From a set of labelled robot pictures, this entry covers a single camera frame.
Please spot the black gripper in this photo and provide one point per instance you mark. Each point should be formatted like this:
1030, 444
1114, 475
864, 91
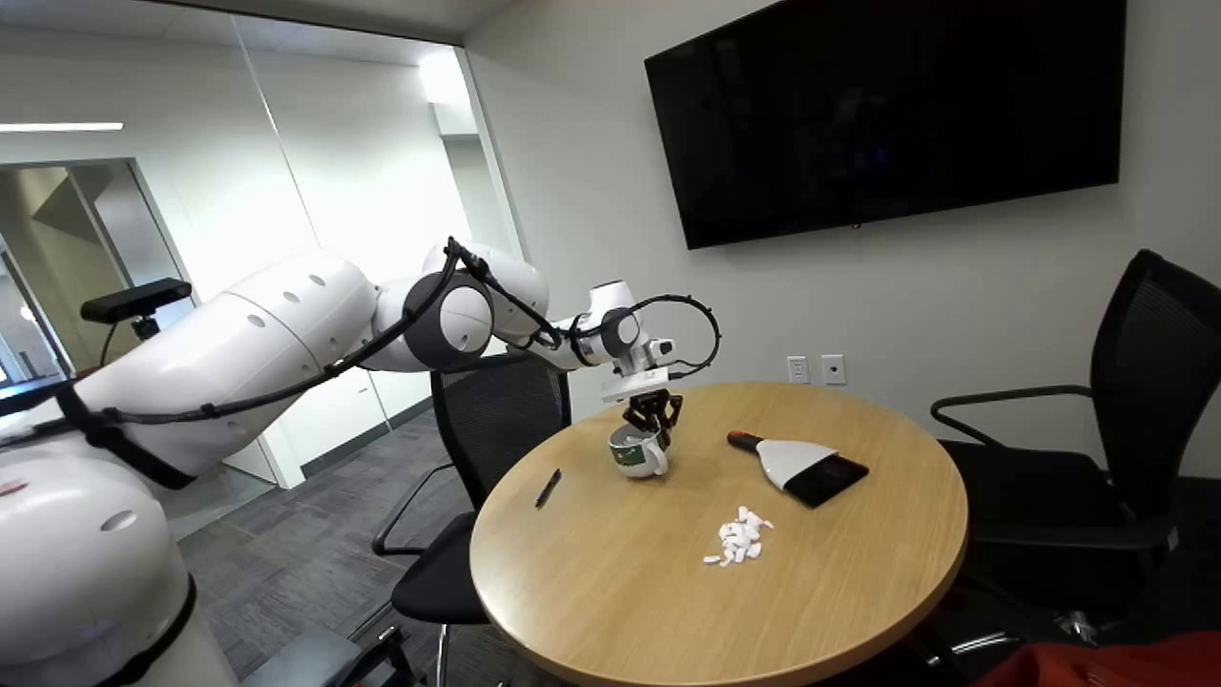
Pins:
653, 412

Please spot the white green mug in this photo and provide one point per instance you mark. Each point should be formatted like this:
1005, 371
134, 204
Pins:
639, 456

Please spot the blue pen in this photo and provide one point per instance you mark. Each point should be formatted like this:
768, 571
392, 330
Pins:
546, 491

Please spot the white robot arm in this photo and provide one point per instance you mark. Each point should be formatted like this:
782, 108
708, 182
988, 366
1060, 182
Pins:
93, 584

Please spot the white paper scraps pile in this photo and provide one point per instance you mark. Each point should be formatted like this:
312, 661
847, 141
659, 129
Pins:
738, 540

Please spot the chair with red jacket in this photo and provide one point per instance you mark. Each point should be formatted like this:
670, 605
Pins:
488, 412

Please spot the white black scraper brush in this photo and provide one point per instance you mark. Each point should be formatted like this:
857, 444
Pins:
804, 470

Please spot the round wooden table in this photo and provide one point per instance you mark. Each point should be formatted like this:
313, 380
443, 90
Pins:
795, 537

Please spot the black mesh office chair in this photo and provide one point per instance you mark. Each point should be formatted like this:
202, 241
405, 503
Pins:
1075, 531

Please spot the red jacket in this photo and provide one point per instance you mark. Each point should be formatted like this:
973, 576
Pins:
1175, 661

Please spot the white wall data plate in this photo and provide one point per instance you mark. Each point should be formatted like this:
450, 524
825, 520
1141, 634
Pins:
800, 366

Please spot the white wall outlet plate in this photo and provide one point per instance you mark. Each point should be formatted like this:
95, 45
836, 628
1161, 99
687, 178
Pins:
833, 366

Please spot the black wall television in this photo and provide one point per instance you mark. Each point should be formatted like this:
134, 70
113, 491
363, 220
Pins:
846, 112

